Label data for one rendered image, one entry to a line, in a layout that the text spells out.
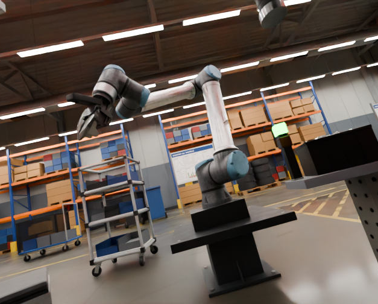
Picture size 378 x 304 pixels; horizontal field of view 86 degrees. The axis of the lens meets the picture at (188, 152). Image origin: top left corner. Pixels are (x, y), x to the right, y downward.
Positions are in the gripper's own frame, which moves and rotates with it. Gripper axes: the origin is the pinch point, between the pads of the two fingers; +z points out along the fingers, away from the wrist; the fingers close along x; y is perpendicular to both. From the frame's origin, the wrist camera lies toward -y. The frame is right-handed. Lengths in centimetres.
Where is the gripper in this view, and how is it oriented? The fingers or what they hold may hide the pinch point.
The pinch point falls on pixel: (79, 136)
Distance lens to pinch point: 83.0
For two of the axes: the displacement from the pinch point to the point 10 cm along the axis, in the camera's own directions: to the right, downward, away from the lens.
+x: -8.7, 1.3, 4.8
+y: 4.8, 4.8, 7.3
